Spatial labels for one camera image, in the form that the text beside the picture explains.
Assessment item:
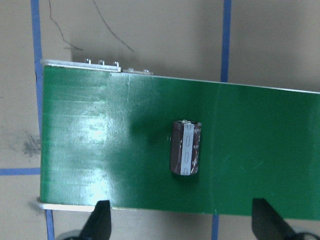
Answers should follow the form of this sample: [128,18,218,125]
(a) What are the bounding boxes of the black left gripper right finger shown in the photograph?
[251,198,300,240]

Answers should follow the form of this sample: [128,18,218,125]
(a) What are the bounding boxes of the green conveyor belt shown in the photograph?
[39,60,320,220]

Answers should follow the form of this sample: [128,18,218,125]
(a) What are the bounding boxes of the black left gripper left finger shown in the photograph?
[79,200,112,240]

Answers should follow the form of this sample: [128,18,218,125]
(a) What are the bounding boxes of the brown cylindrical capacitor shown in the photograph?
[169,119,202,176]

